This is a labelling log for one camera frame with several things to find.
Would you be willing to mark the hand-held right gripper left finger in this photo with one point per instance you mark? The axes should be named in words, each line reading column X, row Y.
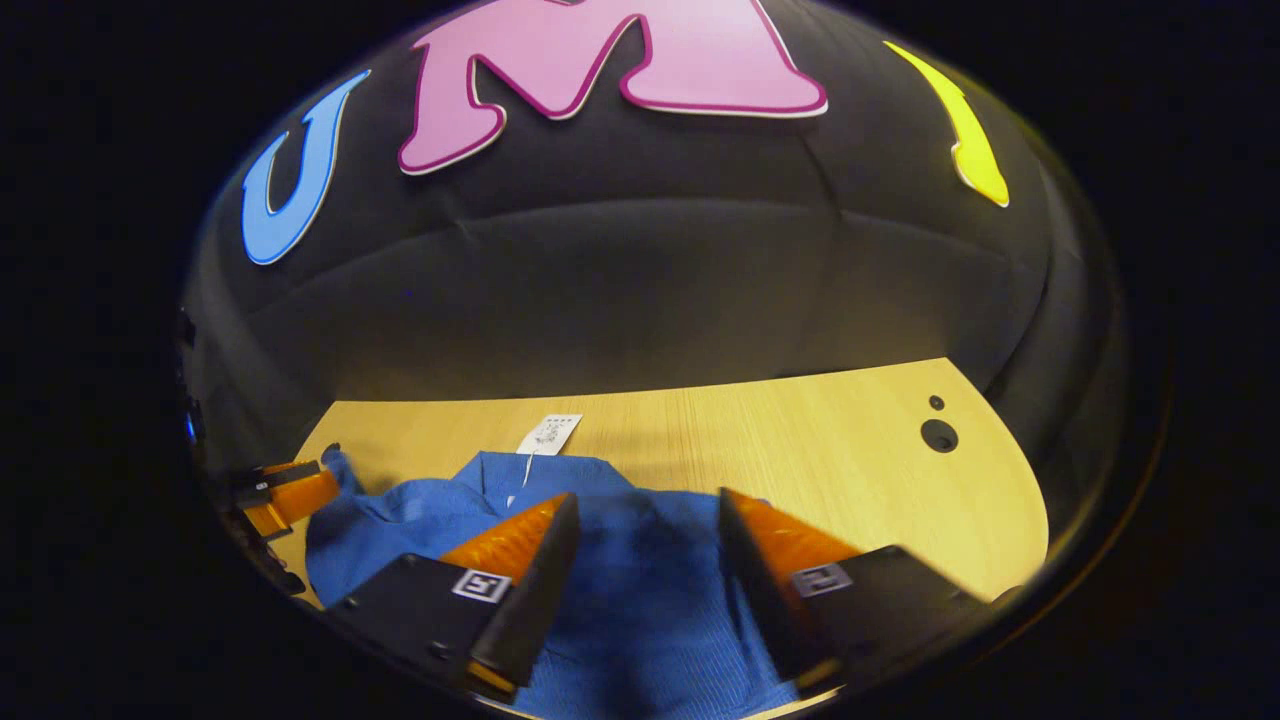
column 535, row 600

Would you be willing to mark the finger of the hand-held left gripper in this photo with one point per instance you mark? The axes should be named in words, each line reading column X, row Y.
column 300, row 495

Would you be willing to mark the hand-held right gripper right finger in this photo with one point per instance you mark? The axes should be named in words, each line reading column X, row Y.
column 760, row 590

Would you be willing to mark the blue knit garment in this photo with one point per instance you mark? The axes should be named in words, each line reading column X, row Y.
column 650, row 600

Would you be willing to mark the white paper hang tag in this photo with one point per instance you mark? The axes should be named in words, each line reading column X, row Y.
column 552, row 434

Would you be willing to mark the round black table grommet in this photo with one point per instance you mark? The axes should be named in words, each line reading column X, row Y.
column 939, row 436

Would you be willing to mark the black backdrop cloth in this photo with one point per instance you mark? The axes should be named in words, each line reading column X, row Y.
column 650, row 280

